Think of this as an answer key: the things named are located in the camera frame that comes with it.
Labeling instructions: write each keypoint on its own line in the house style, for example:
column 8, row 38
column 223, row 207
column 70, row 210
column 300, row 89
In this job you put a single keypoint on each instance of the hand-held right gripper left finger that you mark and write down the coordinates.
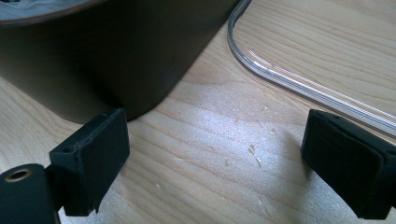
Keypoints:
column 90, row 165

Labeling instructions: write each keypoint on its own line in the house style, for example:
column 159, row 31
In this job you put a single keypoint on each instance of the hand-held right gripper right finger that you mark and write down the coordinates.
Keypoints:
column 345, row 168

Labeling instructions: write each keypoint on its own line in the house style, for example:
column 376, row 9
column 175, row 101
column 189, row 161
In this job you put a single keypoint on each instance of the dark brown round container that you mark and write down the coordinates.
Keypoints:
column 102, row 56

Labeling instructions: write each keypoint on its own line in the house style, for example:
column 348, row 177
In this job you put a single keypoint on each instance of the clear plastic tray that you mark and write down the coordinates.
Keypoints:
column 311, row 46

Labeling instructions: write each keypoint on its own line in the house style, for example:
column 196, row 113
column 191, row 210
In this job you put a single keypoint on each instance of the white crumpled paper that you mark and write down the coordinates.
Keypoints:
column 28, row 7

